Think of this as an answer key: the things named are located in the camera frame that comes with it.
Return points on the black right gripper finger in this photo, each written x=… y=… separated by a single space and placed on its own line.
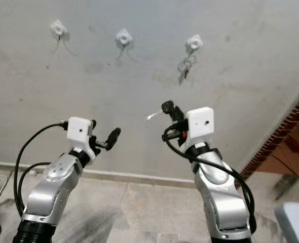
x=176 y=118
x=180 y=114

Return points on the small white baseboard clip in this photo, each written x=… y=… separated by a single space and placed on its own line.
x=33 y=173

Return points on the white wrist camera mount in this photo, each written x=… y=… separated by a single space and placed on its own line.
x=79 y=130
x=200 y=124

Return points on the white baseboard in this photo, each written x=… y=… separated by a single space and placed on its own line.
x=144 y=176

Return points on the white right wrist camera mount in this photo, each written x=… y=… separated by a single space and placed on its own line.
x=200 y=124

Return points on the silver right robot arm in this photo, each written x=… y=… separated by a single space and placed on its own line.
x=220 y=197

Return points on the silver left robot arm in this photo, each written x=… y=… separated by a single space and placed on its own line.
x=48 y=197

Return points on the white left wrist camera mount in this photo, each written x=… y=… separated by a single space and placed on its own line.
x=79 y=130

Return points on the black headed silver key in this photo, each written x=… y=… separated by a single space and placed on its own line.
x=166 y=106

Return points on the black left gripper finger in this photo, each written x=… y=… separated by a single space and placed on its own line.
x=113 y=137
x=93 y=125

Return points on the pale grey bin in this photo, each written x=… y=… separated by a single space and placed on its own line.
x=295 y=223

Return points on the white adhesive wall hook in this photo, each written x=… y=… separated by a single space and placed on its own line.
x=58 y=28
x=193 y=42
x=123 y=36

